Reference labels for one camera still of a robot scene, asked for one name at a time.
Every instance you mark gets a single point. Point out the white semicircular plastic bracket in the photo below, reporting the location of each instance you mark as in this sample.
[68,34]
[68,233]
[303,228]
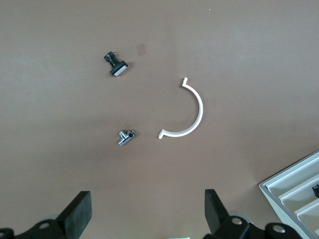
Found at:
[200,109]

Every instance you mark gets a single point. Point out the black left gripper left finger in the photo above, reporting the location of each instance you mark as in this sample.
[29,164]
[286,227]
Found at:
[77,214]

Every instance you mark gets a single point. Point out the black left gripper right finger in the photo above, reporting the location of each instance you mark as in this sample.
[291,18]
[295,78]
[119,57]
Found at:
[216,214]

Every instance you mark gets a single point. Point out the white drawer cabinet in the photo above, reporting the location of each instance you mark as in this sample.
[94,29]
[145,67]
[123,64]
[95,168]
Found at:
[275,199]

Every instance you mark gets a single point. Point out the clear tape patch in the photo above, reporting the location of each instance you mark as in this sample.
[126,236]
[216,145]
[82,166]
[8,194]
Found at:
[141,49]

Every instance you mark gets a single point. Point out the black push button white cap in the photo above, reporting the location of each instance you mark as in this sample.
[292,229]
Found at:
[117,67]

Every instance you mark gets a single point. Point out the beige cabinet drawer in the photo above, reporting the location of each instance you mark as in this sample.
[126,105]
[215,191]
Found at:
[294,184]
[311,216]
[301,199]

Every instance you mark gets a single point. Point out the chrome T fitting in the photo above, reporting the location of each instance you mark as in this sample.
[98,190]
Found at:
[125,137]

